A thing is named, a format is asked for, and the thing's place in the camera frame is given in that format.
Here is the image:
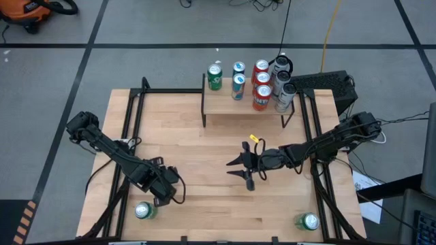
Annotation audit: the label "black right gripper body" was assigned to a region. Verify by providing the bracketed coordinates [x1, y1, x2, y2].
[240, 141, 285, 192]

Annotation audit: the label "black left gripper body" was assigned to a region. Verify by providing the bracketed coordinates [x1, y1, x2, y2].
[136, 156, 181, 208]

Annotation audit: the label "orange Fanta can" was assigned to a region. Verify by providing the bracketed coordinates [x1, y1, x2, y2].
[252, 71, 272, 91]
[251, 59, 270, 76]
[251, 84, 273, 112]

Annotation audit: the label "white Celsius can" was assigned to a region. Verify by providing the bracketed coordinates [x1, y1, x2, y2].
[271, 69, 292, 90]
[274, 82, 298, 114]
[270, 55, 290, 74]

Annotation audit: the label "blue silver Red Bull can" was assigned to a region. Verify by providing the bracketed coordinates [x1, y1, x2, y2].
[231, 73, 247, 101]
[232, 61, 247, 78]

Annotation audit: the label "green Sprite can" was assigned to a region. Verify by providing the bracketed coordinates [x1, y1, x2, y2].
[294, 212, 321, 231]
[134, 201, 158, 221]
[206, 63, 223, 91]

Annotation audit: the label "wooden shelf black legs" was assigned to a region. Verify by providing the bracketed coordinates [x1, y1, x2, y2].
[201, 73, 296, 129]

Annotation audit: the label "black computer tower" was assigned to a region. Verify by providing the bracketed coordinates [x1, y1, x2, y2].
[289, 69, 359, 116]

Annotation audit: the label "white paper sheet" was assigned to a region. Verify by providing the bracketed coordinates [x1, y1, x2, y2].
[352, 169, 384, 224]

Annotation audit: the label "black desk beam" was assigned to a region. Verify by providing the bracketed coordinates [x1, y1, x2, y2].
[356, 173, 423, 203]

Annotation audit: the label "dark gray desk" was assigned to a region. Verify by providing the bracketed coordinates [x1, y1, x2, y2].
[398, 189, 436, 245]

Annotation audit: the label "black mat orange stripes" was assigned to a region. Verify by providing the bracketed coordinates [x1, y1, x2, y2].
[0, 199, 37, 245]

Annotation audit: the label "black keyboard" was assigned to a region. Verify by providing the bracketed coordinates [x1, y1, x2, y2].
[412, 210, 436, 245]

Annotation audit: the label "orange shop vacuum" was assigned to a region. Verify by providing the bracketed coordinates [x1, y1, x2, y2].
[0, 0, 52, 35]

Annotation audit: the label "black aluminium table frame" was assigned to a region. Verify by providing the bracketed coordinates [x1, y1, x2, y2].
[76, 76, 367, 245]

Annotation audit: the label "black coiled cable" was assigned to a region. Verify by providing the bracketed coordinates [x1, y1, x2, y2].
[267, 0, 294, 74]

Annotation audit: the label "black cable bundle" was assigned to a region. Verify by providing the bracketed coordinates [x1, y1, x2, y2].
[374, 110, 430, 126]

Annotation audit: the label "yellow cable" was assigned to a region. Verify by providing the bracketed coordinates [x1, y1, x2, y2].
[320, 0, 343, 74]

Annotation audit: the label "black cable tangle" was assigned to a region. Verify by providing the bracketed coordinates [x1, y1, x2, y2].
[227, 0, 284, 13]

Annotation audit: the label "black vacuum hose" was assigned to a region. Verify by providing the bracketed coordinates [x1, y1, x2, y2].
[33, 0, 79, 16]

